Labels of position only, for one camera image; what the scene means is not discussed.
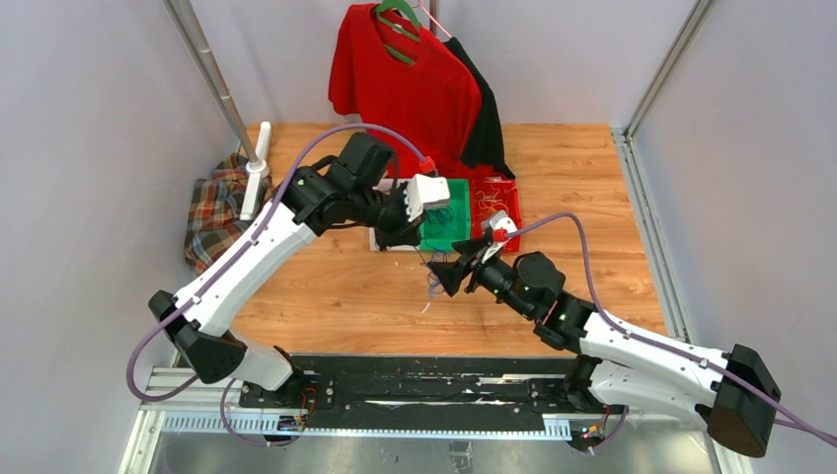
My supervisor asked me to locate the plaid cloth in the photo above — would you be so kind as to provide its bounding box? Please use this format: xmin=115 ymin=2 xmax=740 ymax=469
xmin=184 ymin=154 xmax=251 ymax=275

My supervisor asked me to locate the yellow cable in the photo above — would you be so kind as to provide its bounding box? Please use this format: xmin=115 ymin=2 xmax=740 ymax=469
xmin=474 ymin=183 xmax=518 ymax=217

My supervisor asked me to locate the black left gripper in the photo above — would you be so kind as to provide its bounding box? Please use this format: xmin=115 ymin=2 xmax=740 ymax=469
xmin=350 ymin=182 xmax=429 ymax=253

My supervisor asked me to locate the white stand with pole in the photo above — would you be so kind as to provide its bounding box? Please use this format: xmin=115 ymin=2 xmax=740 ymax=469
xmin=162 ymin=0 xmax=272 ymax=221

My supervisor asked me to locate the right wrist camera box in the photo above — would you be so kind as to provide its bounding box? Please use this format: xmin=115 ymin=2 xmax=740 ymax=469
xmin=481 ymin=210 xmax=518 ymax=263

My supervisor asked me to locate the green plastic bin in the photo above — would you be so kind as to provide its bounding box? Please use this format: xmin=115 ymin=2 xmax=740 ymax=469
xmin=419 ymin=179 xmax=471 ymax=253

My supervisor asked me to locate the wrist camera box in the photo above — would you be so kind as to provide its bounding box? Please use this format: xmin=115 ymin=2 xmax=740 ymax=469
xmin=481 ymin=210 xmax=518 ymax=263
xmin=405 ymin=175 xmax=451 ymax=222

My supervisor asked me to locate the pink clothes hanger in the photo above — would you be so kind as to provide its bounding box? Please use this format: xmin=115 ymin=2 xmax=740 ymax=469
xmin=417 ymin=0 xmax=453 ymax=39

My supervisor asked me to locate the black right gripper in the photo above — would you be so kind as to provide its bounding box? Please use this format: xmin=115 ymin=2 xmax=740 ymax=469
xmin=427 ymin=237 xmax=535 ymax=320

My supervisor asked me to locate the black t-shirt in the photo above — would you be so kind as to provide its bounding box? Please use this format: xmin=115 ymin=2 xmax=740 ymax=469
xmin=443 ymin=38 xmax=516 ymax=180

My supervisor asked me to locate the white plastic bin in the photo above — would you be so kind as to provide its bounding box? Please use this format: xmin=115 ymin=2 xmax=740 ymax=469
xmin=371 ymin=179 xmax=423 ymax=251

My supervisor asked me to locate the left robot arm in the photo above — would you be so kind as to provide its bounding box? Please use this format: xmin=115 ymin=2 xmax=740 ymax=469
xmin=148 ymin=132 xmax=449 ymax=408

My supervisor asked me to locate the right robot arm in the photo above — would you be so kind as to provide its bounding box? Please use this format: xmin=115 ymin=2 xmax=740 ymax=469
xmin=428 ymin=239 xmax=782 ymax=458

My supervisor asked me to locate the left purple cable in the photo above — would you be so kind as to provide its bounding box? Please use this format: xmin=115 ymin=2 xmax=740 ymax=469
xmin=125 ymin=122 xmax=438 ymax=449

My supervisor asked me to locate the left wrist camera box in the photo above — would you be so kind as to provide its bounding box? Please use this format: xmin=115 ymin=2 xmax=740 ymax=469
xmin=405 ymin=175 xmax=451 ymax=222

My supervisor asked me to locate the green clothes hanger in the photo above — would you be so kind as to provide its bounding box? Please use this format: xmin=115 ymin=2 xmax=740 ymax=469
xmin=373 ymin=0 xmax=421 ymax=66

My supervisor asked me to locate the red plastic bin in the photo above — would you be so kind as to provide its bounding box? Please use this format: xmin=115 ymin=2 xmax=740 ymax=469
xmin=469 ymin=177 xmax=523 ymax=239

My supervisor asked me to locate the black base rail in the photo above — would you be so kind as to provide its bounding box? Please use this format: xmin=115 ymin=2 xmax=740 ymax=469
xmin=176 ymin=353 xmax=704 ymax=436

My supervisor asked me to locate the red t-shirt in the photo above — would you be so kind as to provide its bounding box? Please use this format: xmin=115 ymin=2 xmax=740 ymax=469
xmin=328 ymin=3 xmax=481 ymax=178

